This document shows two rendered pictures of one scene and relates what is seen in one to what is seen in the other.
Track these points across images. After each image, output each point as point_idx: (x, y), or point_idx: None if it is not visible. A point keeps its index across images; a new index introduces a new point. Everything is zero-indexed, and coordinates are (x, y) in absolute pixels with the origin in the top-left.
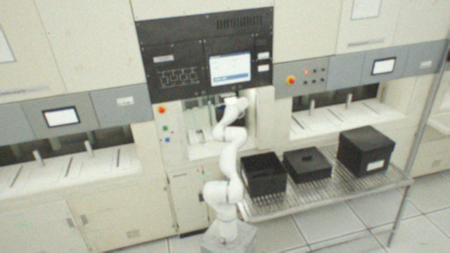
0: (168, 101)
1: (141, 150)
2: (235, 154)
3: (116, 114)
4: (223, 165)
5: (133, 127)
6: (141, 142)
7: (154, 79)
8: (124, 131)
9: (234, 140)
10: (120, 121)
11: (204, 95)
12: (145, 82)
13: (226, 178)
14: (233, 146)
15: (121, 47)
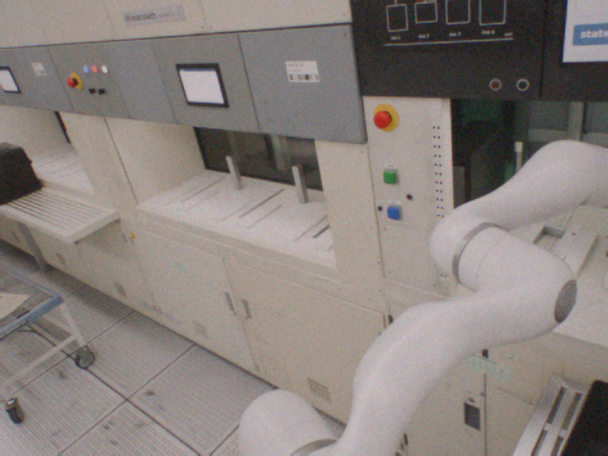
0: (404, 95)
1: (335, 216)
2: (437, 355)
3: (285, 105)
4: (359, 367)
5: (319, 150)
6: (336, 196)
7: (370, 13)
8: None
9: (471, 296)
10: (294, 124)
11: (524, 96)
12: (348, 21)
13: (553, 417)
14: (450, 317)
15: None
